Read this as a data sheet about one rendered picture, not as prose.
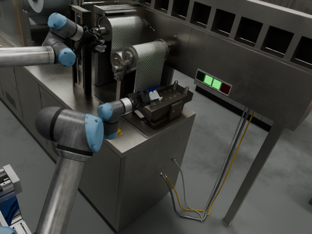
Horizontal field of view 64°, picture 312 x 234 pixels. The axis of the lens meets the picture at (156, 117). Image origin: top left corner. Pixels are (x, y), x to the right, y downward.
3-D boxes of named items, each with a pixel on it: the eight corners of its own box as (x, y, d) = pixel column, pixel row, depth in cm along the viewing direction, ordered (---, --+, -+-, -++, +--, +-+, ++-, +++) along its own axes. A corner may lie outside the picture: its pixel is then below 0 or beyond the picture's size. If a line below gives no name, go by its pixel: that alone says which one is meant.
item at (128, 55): (125, 48, 143) (133, 58, 141) (128, 48, 144) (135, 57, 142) (121, 58, 148) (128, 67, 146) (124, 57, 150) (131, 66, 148)
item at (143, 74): (133, 95, 157) (136, 68, 146) (159, 86, 172) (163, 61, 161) (133, 96, 156) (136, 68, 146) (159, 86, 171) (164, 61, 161)
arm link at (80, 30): (68, 41, 120) (64, 27, 122) (74, 44, 124) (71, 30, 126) (79, 32, 117) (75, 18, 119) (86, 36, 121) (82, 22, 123)
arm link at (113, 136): (99, 127, 129) (99, 110, 123) (120, 133, 128) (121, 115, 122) (93, 137, 123) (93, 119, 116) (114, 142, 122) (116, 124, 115)
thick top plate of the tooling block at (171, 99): (132, 107, 155) (133, 99, 151) (174, 90, 180) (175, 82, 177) (150, 120, 147) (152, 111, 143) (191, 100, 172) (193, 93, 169)
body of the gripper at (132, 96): (149, 87, 126) (129, 93, 119) (154, 104, 126) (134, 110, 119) (140, 91, 132) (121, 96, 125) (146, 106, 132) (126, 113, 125)
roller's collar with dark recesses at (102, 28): (94, 34, 154) (94, 23, 151) (102, 33, 158) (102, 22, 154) (100, 37, 151) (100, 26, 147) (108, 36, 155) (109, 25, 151)
